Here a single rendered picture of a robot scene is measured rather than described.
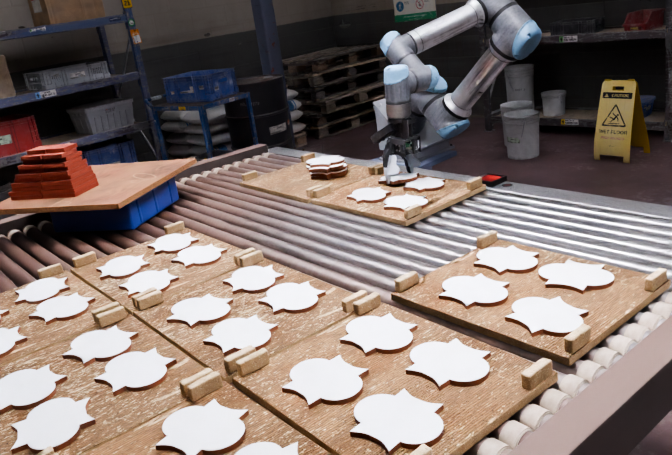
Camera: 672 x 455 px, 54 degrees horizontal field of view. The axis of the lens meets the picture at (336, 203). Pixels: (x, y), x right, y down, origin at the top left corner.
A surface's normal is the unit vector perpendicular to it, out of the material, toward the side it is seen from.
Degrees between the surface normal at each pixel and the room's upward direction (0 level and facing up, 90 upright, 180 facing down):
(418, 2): 90
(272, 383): 0
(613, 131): 77
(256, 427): 0
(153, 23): 90
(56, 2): 87
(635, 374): 0
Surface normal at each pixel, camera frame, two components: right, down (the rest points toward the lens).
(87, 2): 0.68, 0.08
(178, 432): -0.14, -0.94
